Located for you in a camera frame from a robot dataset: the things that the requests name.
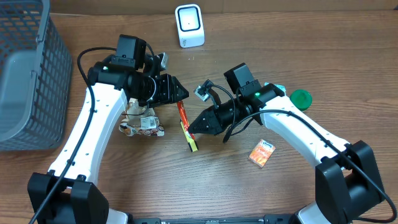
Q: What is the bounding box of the red snack bar wrapper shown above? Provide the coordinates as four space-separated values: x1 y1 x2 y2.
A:
177 101 195 140

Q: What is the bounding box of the yellow black marker pen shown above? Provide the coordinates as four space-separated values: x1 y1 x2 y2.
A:
180 120 198 152

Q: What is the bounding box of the brown cookie snack bag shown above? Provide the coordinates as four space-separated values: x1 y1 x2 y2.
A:
119 98 165 137

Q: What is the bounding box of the orange Kleenex tissue pack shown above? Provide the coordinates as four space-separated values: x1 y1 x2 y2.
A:
248 139 275 168

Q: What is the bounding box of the teal wet wipes pack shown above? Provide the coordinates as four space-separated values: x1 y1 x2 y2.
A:
264 82 287 96

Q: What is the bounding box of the green lid glass jar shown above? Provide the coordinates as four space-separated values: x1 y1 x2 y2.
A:
290 90 313 111

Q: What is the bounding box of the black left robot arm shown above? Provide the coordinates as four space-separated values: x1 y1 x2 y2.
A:
27 35 189 223

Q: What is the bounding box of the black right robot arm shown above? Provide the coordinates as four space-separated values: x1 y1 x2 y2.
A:
188 63 387 223

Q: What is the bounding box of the white barcode scanner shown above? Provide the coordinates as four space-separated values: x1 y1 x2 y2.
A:
175 4 205 49

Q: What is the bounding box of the grey plastic mesh basket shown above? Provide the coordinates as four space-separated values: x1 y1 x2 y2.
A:
1 0 73 151

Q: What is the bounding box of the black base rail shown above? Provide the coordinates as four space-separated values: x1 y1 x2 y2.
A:
124 212 351 224

